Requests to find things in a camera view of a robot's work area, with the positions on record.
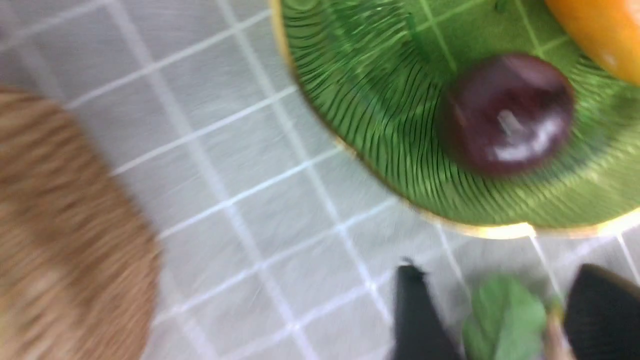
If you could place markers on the orange carrot green leaves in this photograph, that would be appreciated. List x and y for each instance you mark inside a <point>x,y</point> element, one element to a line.
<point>510,322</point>

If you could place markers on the woven wicker basket green lining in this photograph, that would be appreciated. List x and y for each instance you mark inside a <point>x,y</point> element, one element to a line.
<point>79,263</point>

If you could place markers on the grey checked tablecloth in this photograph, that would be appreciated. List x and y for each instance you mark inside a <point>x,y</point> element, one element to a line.
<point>277,244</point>

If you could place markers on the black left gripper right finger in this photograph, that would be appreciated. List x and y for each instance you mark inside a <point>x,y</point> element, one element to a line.
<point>602,318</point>

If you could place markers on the dark purple plum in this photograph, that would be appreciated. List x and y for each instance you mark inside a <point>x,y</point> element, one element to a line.
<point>507,115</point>

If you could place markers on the green glass plate gold rim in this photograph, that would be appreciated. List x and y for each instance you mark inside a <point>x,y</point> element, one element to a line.
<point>375,72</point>

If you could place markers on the orange yellow mango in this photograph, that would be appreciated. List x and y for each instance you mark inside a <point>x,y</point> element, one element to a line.
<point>607,31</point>

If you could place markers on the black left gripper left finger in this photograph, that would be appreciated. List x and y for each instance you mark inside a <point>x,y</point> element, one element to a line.
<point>419,333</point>

